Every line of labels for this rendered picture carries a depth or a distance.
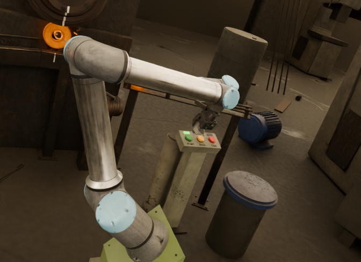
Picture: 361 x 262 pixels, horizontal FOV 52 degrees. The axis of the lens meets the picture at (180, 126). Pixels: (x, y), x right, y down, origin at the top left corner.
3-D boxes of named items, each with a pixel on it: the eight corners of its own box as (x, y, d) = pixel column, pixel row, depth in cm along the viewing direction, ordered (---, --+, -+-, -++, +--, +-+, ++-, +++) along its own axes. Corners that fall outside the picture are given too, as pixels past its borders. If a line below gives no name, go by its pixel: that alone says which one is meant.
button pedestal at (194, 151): (145, 216, 223) (175, 127, 199) (179, 215, 235) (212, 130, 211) (154, 235, 210) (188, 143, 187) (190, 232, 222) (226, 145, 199)
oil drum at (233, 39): (193, 86, 500) (215, 22, 466) (228, 92, 530) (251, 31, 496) (214, 106, 454) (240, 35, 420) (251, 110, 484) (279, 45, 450)
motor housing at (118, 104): (70, 160, 251) (87, 88, 230) (102, 161, 262) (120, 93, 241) (74, 172, 241) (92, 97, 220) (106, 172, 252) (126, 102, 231)
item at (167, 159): (140, 201, 235) (164, 130, 215) (157, 201, 241) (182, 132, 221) (146, 214, 225) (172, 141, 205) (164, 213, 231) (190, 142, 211)
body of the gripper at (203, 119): (199, 130, 180) (210, 113, 173) (194, 117, 186) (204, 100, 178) (211, 131, 184) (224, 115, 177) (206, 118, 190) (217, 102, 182)
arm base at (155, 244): (174, 246, 145) (162, 233, 139) (135, 273, 145) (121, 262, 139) (160, 212, 160) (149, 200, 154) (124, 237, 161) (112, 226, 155)
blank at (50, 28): (37, 36, 212) (37, 37, 210) (53, 15, 210) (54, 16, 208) (59, 52, 222) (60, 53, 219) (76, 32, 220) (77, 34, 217)
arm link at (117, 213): (129, 255, 140) (102, 233, 129) (112, 230, 153) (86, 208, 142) (159, 226, 143) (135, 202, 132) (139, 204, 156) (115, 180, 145)
